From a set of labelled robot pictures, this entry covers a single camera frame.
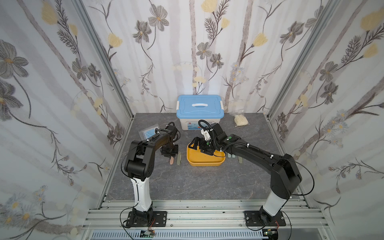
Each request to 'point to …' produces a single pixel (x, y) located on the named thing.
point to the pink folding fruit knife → (171, 160)
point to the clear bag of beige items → (240, 118)
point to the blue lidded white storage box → (205, 108)
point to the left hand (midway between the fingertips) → (175, 154)
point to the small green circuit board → (149, 233)
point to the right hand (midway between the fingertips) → (197, 144)
